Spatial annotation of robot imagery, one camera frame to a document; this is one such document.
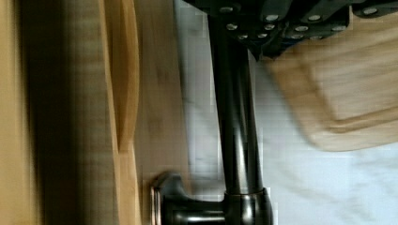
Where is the bamboo wooden drawer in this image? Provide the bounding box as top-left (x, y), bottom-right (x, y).
top-left (1, 0), bottom-right (188, 225)

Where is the bamboo cutting board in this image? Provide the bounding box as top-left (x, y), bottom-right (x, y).
top-left (266, 13), bottom-right (398, 152)

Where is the black studded gripper finger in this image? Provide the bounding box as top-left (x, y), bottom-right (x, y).
top-left (184, 0), bottom-right (397, 58)

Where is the black metal drawer handle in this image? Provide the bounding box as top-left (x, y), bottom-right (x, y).
top-left (150, 17), bottom-right (274, 225)

